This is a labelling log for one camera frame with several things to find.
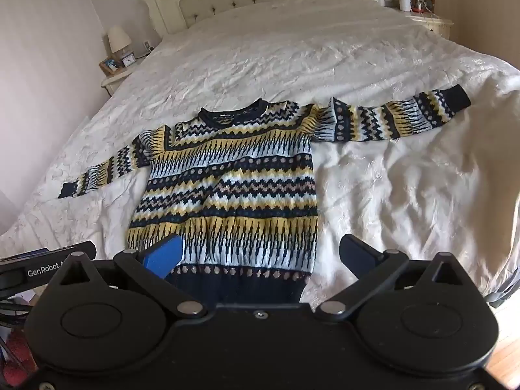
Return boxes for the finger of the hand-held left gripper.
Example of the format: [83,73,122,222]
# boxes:
[0,241,97,271]

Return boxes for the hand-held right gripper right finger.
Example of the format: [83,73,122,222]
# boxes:
[316,233,474,318]

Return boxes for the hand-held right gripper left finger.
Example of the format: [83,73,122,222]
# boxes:
[49,233,204,318]

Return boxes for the navy yellow patterned knit sweater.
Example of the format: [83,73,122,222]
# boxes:
[58,83,472,305]

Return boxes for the red fabric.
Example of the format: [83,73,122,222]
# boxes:
[5,328,38,387]

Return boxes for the cream nightstand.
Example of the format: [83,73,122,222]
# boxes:
[101,54,163,97]
[400,8,454,42]

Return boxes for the bed with white embroidered bedspread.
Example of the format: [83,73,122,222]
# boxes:
[0,0,520,305]

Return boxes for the cream shade table lamp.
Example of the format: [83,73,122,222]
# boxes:
[107,25,133,66]

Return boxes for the black cables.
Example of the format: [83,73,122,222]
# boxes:
[0,297,32,322]

